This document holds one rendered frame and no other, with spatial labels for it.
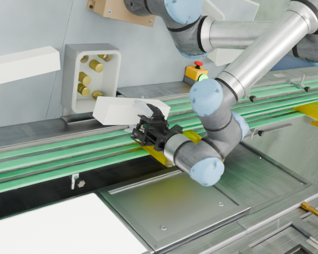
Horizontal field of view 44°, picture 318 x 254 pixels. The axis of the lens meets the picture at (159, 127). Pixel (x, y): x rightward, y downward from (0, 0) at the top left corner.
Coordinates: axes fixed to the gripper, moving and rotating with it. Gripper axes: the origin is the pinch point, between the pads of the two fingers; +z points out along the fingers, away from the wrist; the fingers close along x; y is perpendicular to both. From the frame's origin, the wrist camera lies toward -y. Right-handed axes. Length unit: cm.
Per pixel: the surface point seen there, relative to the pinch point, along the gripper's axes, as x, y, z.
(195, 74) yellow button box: -6, -53, 28
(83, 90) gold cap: 4.5, 1.1, 27.9
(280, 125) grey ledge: 16, -132, 22
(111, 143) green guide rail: 18.0, -6.1, 13.7
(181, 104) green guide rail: 3.5, -38.7, 17.3
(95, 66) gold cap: -4.5, -1.7, 28.1
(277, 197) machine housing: 28, -72, -21
